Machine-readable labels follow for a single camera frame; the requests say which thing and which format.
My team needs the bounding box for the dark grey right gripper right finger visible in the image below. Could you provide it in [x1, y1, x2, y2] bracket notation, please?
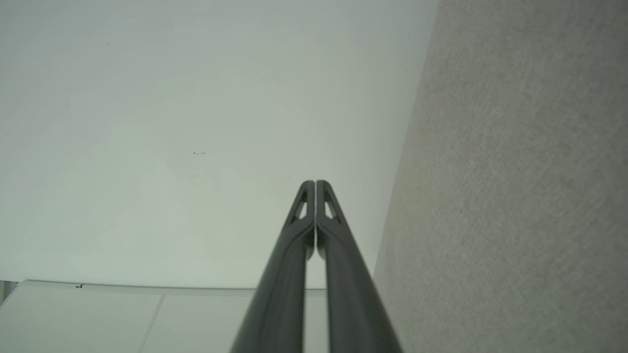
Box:
[316, 180, 404, 353]

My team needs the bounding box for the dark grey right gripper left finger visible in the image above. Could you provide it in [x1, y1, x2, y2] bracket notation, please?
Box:
[231, 180, 315, 353]

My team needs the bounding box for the grey fabric sofa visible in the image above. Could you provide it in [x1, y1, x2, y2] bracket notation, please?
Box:
[373, 0, 628, 353]

